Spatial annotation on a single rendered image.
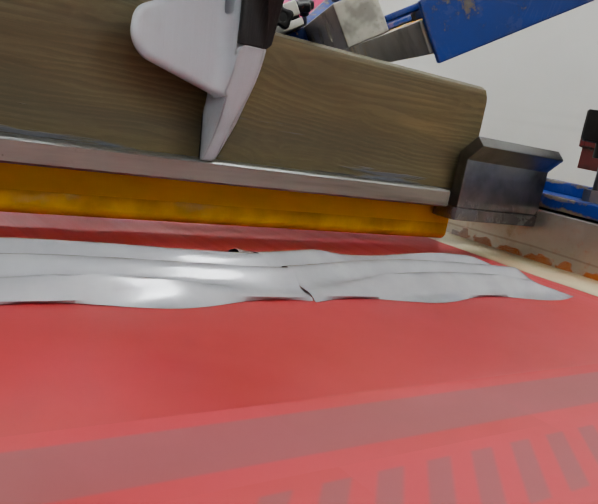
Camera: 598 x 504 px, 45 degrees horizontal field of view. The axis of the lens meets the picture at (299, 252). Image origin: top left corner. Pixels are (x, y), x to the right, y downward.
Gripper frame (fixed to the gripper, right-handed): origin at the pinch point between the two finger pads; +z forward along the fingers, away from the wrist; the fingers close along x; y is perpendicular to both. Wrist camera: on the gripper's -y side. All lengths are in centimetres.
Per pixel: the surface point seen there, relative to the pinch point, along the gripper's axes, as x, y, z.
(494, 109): -144, -200, -15
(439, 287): 10.5, -7.8, 5.0
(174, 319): 12.6, 6.8, 5.3
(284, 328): 13.8, 3.3, 5.3
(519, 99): -134, -200, -20
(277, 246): 2.3, -4.4, 5.3
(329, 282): 9.8, -1.8, 4.9
